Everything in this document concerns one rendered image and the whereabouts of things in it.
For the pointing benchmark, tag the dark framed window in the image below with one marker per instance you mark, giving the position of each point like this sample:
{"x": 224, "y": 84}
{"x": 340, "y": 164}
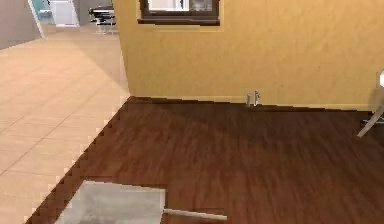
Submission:
{"x": 180, "y": 15}

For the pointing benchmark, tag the grey square table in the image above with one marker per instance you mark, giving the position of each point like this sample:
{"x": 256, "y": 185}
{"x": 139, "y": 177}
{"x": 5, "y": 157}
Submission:
{"x": 116, "y": 203}

